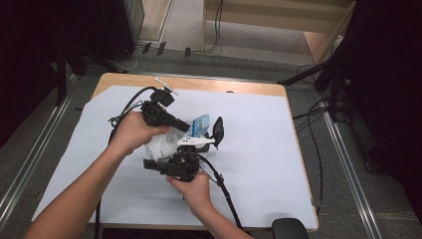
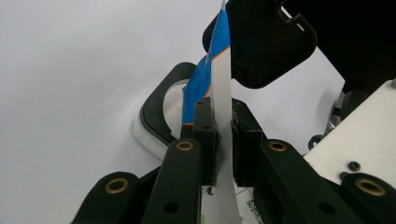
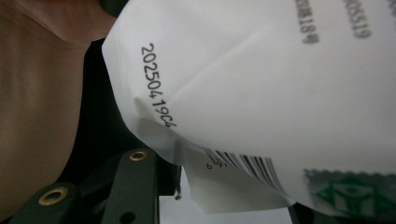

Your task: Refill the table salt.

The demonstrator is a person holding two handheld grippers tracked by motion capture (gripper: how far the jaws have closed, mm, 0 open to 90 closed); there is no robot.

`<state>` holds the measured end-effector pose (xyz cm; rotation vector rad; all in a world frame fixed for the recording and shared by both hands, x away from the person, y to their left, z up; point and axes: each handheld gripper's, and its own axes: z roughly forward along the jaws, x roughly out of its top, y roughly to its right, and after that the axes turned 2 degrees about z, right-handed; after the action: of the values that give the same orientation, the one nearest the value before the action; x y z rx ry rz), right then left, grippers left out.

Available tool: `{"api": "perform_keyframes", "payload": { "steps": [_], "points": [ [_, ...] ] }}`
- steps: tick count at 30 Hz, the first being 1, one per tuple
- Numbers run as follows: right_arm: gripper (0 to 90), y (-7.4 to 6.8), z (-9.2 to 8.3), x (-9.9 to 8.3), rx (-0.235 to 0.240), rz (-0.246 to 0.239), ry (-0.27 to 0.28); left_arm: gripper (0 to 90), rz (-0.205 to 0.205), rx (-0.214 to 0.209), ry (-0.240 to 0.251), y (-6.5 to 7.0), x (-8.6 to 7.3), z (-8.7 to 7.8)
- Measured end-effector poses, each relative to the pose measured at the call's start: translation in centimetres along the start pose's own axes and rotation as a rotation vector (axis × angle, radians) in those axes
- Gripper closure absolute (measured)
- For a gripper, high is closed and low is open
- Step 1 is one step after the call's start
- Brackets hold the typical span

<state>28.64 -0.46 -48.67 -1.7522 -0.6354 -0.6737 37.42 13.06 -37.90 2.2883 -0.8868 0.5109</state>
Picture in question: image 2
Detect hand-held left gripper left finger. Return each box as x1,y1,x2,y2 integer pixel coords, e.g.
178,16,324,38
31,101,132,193
192,97,219,187

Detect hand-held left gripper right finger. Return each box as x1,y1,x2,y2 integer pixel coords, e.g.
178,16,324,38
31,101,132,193
231,98,266,189

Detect white and blue refill pouch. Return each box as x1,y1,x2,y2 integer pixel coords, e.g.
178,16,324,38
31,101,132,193
180,0,264,224

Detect clear container with black lid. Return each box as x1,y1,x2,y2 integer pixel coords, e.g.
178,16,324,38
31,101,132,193
130,0,318,161

